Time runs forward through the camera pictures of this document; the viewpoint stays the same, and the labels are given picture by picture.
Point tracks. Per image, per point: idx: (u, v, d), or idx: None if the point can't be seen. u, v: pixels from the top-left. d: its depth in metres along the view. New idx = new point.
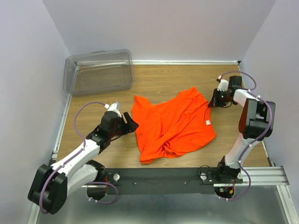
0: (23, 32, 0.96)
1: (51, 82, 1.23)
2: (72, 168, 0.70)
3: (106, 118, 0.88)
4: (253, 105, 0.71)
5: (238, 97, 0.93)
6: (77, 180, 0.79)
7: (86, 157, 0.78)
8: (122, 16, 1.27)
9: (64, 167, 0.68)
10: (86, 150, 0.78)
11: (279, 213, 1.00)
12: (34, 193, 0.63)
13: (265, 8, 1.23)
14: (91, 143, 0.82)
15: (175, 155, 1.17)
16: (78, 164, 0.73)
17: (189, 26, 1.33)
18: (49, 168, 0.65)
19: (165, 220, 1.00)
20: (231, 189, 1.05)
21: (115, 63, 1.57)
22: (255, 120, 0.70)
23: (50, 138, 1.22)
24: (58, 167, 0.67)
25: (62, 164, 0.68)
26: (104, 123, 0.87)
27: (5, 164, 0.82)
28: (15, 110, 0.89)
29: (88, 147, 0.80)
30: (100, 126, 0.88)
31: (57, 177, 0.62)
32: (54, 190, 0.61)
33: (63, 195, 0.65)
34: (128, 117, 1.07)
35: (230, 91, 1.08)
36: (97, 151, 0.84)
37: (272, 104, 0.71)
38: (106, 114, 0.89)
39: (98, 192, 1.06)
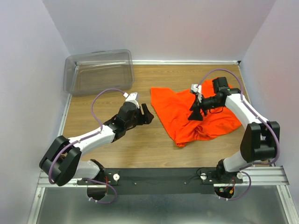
0: (22, 31, 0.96)
1: (51, 82, 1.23)
2: (87, 146, 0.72)
3: (124, 109, 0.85)
4: (258, 133, 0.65)
5: (231, 107, 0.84)
6: (82, 167, 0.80)
7: (101, 140, 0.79)
8: (122, 16, 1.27)
9: (80, 142, 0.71)
10: (102, 133, 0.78)
11: (279, 213, 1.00)
12: (46, 162, 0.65)
13: (265, 8, 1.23)
14: (108, 129, 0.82)
15: (209, 137, 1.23)
16: (92, 144, 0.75)
17: (188, 26, 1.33)
18: (65, 140, 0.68)
19: (165, 220, 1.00)
20: (231, 189, 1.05)
21: (115, 63, 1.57)
22: (259, 148, 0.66)
23: (50, 138, 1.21)
24: (74, 141, 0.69)
25: (78, 139, 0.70)
26: (121, 114, 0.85)
27: (5, 164, 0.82)
28: (14, 110, 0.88)
29: (104, 131, 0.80)
30: (117, 115, 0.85)
31: (71, 150, 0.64)
32: (67, 162, 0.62)
33: (73, 171, 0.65)
34: (145, 109, 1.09)
35: (220, 95, 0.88)
36: (111, 138, 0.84)
37: (275, 127, 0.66)
38: (124, 105, 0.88)
39: (99, 192, 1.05)
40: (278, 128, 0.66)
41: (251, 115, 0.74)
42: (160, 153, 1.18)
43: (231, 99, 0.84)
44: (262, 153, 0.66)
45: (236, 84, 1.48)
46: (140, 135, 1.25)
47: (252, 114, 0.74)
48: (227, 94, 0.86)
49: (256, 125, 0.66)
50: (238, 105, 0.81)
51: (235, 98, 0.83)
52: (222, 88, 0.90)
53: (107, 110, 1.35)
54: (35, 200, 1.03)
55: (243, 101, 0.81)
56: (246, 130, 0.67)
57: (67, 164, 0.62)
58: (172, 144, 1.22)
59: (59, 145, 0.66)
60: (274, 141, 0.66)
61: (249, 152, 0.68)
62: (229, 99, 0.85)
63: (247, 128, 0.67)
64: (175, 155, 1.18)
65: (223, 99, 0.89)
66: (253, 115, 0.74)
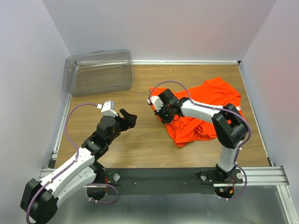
0: (23, 32, 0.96)
1: (51, 82, 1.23)
2: (61, 183, 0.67)
3: (102, 126, 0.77)
4: (222, 119, 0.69)
5: (192, 114, 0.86)
6: (70, 189, 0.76)
7: (79, 169, 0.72)
8: (122, 16, 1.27)
9: (53, 182, 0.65)
10: (78, 162, 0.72)
11: (279, 213, 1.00)
12: (24, 206, 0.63)
13: (265, 8, 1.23)
14: (85, 152, 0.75)
15: (209, 137, 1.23)
16: (69, 178, 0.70)
17: (188, 26, 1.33)
18: (37, 183, 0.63)
19: (165, 220, 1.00)
20: (231, 189, 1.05)
21: (115, 63, 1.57)
22: (233, 130, 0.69)
23: (50, 138, 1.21)
24: (46, 184, 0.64)
25: (50, 180, 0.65)
26: (100, 131, 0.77)
27: (5, 164, 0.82)
28: (14, 110, 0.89)
29: (81, 158, 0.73)
30: (96, 132, 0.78)
31: (44, 194, 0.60)
32: (43, 205, 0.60)
33: (53, 207, 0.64)
34: (125, 113, 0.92)
35: (175, 110, 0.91)
36: (93, 160, 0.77)
37: (231, 106, 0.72)
38: (102, 122, 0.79)
39: (98, 192, 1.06)
40: (234, 106, 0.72)
41: (209, 110, 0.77)
42: (161, 153, 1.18)
43: (186, 108, 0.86)
44: (237, 135, 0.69)
45: (237, 84, 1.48)
46: (139, 135, 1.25)
47: (208, 108, 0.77)
48: (178, 106, 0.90)
49: (217, 114, 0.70)
50: (193, 109, 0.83)
51: (188, 105, 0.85)
52: (172, 101, 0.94)
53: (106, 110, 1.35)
54: None
55: (195, 103, 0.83)
56: (213, 124, 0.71)
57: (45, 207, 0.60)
58: (172, 144, 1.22)
59: (32, 190, 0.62)
60: (238, 118, 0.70)
61: (227, 141, 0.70)
62: (184, 108, 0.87)
63: (213, 121, 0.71)
64: (175, 155, 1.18)
65: (179, 112, 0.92)
66: (210, 108, 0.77)
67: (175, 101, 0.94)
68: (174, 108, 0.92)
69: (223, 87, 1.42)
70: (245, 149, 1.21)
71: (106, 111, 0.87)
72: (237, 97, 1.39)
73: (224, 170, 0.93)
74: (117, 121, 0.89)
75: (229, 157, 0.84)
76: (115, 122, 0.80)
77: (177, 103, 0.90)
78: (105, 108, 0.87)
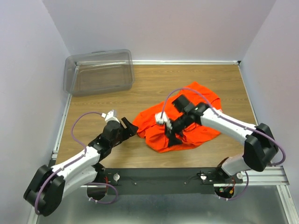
0: (23, 33, 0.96)
1: (51, 82, 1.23)
2: (71, 172, 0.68)
3: (109, 128, 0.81)
4: (258, 144, 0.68)
5: (210, 125, 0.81)
6: (75, 182, 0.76)
7: (87, 163, 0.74)
8: (121, 16, 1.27)
9: (64, 169, 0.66)
10: (86, 157, 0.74)
11: (279, 213, 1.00)
12: (30, 192, 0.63)
13: (265, 8, 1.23)
14: (92, 150, 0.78)
15: (193, 145, 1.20)
16: (77, 170, 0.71)
17: (188, 26, 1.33)
18: (48, 170, 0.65)
19: (165, 220, 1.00)
20: (231, 189, 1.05)
21: (115, 63, 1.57)
22: (265, 155, 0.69)
23: (50, 138, 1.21)
24: (58, 170, 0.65)
25: (62, 167, 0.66)
26: (106, 133, 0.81)
27: (5, 164, 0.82)
28: (15, 110, 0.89)
29: (88, 154, 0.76)
30: (102, 134, 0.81)
31: (55, 179, 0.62)
32: (52, 191, 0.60)
33: (59, 197, 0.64)
34: (126, 122, 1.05)
35: (192, 117, 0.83)
36: (97, 160, 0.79)
37: (266, 129, 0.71)
38: (108, 123, 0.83)
39: (98, 192, 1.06)
40: (267, 129, 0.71)
41: (239, 128, 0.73)
42: (160, 153, 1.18)
43: (207, 118, 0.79)
44: (267, 157, 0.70)
45: (237, 83, 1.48)
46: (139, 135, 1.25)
47: (238, 126, 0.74)
48: (198, 114, 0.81)
49: (251, 136, 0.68)
50: (216, 122, 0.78)
51: (210, 115, 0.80)
52: (188, 107, 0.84)
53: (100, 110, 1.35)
54: None
55: (220, 116, 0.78)
56: (245, 146, 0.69)
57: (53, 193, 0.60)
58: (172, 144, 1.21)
59: (42, 176, 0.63)
60: (271, 142, 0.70)
61: (258, 164, 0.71)
62: (203, 119, 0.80)
63: (246, 144, 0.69)
64: (175, 155, 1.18)
65: (197, 119, 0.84)
66: (241, 126, 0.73)
67: (191, 108, 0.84)
68: (192, 115, 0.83)
69: (204, 90, 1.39)
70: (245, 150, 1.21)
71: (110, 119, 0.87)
72: (217, 100, 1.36)
73: (227, 173, 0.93)
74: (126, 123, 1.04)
75: (240, 166, 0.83)
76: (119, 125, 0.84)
77: (195, 110, 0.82)
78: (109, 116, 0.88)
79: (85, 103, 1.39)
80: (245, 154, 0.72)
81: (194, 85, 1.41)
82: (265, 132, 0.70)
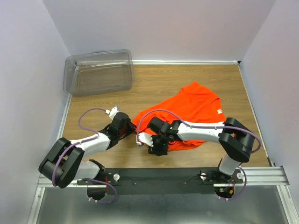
0: (22, 32, 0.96)
1: (51, 82, 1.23)
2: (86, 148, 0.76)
3: (118, 118, 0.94)
4: (231, 138, 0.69)
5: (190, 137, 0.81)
6: (83, 169, 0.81)
7: (100, 143, 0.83)
8: (121, 16, 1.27)
9: (81, 143, 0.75)
10: (100, 138, 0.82)
11: (279, 213, 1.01)
12: (47, 164, 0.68)
13: (264, 8, 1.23)
14: (103, 135, 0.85)
15: (193, 145, 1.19)
16: (90, 148, 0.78)
17: (188, 26, 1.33)
18: (67, 141, 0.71)
19: (165, 220, 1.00)
20: (231, 189, 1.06)
21: (115, 63, 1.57)
22: (245, 146, 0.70)
23: (50, 138, 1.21)
24: (76, 143, 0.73)
25: (80, 141, 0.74)
26: (115, 122, 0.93)
27: (6, 164, 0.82)
28: (15, 110, 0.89)
29: (101, 137, 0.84)
30: (111, 125, 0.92)
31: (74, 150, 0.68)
32: (70, 161, 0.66)
33: (75, 171, 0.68)
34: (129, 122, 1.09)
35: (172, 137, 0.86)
36: (106, 145, 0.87)
37: (234, 121, 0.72)
38: (117, 115, 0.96)
39: (98, 192, 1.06)
40: (235, 121, 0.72)
41: (210, 130, 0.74)
42: None
43: (182, 133, 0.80)
44: (248, 146, 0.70)
45: (237, 83, 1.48)
46: None
47: (208, 128, 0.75)
48: (174, 132, 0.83)
49: (223, 134, 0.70)
50: (191, 132, 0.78)
51: (183, 129, 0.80)
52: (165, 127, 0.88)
53: (100, 110, 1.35)
54: (34, 200, 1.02)
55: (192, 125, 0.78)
56: (222, 145, 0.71)
57: (71, 164, 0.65)
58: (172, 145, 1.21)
59: (61, 147, 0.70)
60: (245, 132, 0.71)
61: (243, 158, 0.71)
62: (181, 134, 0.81)
63: (222, 143, 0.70)
64: (175, 155, 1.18)
65: (176, 136, 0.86)
66: (211, 128, 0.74)
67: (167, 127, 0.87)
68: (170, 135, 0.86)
69: (204, 90, 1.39)
70: None
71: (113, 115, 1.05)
72: (217, 100, 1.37)
73: (228, 174, 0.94)
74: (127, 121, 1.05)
75: (235, 164, 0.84)
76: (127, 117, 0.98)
77: (172, 129, 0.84)
78: (112, 112, 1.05)
79: (85, 103, 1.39)
80: (227, 152, 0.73)
81: (194, 85, 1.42)
82: (234, 125, 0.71)
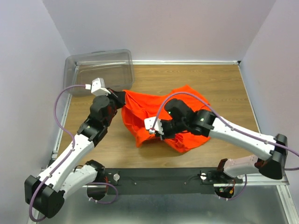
0: (22, 32, 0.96)
1: (51, 82, 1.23)
2: (62, 175, 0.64)
3: (96, 108, 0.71)
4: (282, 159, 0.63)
5: (223, 138, 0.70)
6: (77, 181, 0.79)
7: (78, 157, 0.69)
8: (121, 16, 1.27)
9: (52, 176, 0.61)
10: (76, 150, 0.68)
11: (279, 213, 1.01)
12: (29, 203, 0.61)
13: (265, 8, 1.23)
14: (81, 139, 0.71)
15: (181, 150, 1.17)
16: (69, 168, 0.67)
17: (188, 25, 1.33)
18: (36, 179, 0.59)
19: (165, 220, 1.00)
20: (231, 189, 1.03)
21: (115, 63, 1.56)
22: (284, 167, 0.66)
23: (50, 138, 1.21)
24: (45, 178, 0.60)
25: (49, 174, 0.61)
26: (94, 113, 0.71)
27: (6, 164, 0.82)
28: (14, 110, 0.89)
29: (78, 145, 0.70)
30: (91, 115, 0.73)
31: (45, 189, 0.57)
32: (45, 202, 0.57)
33: (58, 199, 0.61)
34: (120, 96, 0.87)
35: (198, 130, 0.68)
36: (93, 144, 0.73)
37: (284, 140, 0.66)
38: (94, 102, 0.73)
39: (98, 192, 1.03)
40: (285, 139, 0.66)
41: (259, 143, 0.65)
42: (160, 153, 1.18)
43: (218, 132, 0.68)
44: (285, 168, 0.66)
45: (237, 83, 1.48)
46: None
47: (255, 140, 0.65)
48: (205, 125, 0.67)
49: (275, 153, 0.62)
50: (231, 136, 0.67)
51: (221, 128, 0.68)
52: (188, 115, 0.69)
53: None
54: None
55: (235, 129, 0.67)
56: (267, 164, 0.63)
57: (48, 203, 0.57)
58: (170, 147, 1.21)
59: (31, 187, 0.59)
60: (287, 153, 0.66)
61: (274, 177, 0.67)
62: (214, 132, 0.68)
63: (270, 162, 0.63)
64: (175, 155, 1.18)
65: (203, 131, 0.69)
66: (261, 141, 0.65)
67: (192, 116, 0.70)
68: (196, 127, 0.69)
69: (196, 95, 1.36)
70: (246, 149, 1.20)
71: (96, 91, 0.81)
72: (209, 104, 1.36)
73: (229, 176, 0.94)
74: (113, 99, 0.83)
75: (245, 170, 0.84)
76: (109, 101, 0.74)
77: (199, 122, 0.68)
78: (95, 87, 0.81)
79: (85, 103, 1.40)
80: (262, 169, 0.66)
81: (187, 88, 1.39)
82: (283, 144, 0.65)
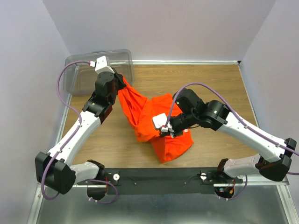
0: (22, 33, 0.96)
1: (51, 82, 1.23)
2: (72, 150, 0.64)
3: (101, 83, 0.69)
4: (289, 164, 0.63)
5: (233, 134, 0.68)
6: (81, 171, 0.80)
7: (86, 133, 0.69)
8: (121, 17, 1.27)
9: (62, 151, 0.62)
10: (83, 126, 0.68)
11: (279, 213, 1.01)
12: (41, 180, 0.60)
13: (264, 8, 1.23)
14: (88, 115, 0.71)
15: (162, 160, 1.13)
16: (77, 144, 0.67)
17: (188, 26, 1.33)
18: (46, 156, 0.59)
19: (165, 220, 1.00)
20: (231, 189, 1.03)
21: (115, 63, 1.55)
22: None
23: (50, 138, 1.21)
24: (56, 154, 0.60)
25: (59, 150, 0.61)
26: (99, 89, 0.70)
27: (6, 163, 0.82)
28: (14, 110, 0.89)
29: (85, 122, 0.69)
30: (96, 92, 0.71)
31: (57, 163, 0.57)
32: (58, 175, 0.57)
33: (69, 175, 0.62)
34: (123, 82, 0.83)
35: (209, 122, 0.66)
36: (99, 121, 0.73)
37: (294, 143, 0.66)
38: (99, 78, 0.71)
39: (98, 192, 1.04)
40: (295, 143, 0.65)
41: (271, 145, 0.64)
42: None
43: (231, 128, 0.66)
44: None
45: (237, 83, 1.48)
46: None
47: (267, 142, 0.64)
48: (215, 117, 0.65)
49: (284, 157, 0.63)
50: (243, 133, 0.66)
51: (234, 124, 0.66)
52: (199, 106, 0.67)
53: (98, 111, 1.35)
54: (35, 200, 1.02)
55: (248, 127, 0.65)
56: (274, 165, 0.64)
57: (61, 177, 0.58)
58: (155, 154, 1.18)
59: (42, 163, 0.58)
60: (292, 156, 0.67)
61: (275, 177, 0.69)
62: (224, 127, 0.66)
63: (277, 164, 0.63)
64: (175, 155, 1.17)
65: (213, 124, 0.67)
66: (273, 143, 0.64)
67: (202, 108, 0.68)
68: (207, 119, 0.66)
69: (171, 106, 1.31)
70: (246, 149, 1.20)
71: (101, 69, 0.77)
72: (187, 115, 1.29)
73: (229, 175, 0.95)
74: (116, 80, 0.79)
75: (244, 170, 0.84)
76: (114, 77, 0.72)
77: (210, 113, 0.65)
78: (101, 65, 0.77)
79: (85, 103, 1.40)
80: (267, 169, 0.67)
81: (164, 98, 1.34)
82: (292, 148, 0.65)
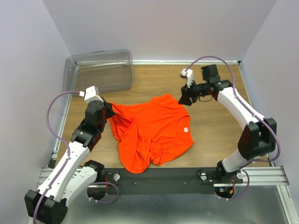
0: (22, 33, 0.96)
1: (51, 82, 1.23)
2: (62, 185, 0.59)
3: (91, 110, 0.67)
4: (257, 132, 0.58)
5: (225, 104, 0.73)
6: (78, 185, 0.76)
7: (76, 164, 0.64)
8: (121, 16, 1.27)
9: (52, 188, 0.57)
10: (72, 159, 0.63)
11: (279, 213, 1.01)
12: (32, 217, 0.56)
13: (265, 8, 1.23)
14: (76, 146, 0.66)
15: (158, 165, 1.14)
16: (68, 178, 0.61)
17: (188, 25, 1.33)
18: (36, 193, 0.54)
19: (165, 219, 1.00)
20: (231, 189, 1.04)
21: (115, 63, 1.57)
22: (259, 146, 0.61)
23: (50, 138, 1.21)
24: (45, 192, 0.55)
25: (48, 187, 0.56)
26: (89, 117, 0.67)
27: (6, 164, 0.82)
28: (14, 110, 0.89)
29: (74, 153, 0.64)
30: (86, 120, 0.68)
31: (46, 201, 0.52)
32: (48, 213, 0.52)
33: (61, 208, 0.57)
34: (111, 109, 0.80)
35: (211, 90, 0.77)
36: (88, 150, 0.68)
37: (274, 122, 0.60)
38: (89, 106, 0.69)
39: (98, 192, 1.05)
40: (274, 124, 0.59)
41: (247, 114, 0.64)
42: None
43: (223, 95, 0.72)
44: (260, 150, 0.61)
45: (237, 83, 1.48)
46: None
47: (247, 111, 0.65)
48: (217, 88, 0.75)
49: (253, 123, 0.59)
50: (231, 100, 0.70)
51: (229, 94, 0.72)
52: (213, 79, 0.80)
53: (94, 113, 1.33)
54: None
55: (237, 98, 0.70)
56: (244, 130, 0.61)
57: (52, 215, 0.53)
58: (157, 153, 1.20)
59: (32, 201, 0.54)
60: (271, 136, 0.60)
61: (247, 152, 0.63)
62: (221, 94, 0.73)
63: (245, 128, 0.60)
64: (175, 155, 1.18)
65: (214, 93, 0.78)
66: (250, 113, 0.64)
67: (216, 81, 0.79)
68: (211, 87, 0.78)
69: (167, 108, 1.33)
70: None
71: (90, 99, 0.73)
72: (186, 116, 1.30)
73: (225, 170, 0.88)
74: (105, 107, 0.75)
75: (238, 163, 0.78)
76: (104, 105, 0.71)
77: (218, 85, 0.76)
78: (89, 94, 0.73)
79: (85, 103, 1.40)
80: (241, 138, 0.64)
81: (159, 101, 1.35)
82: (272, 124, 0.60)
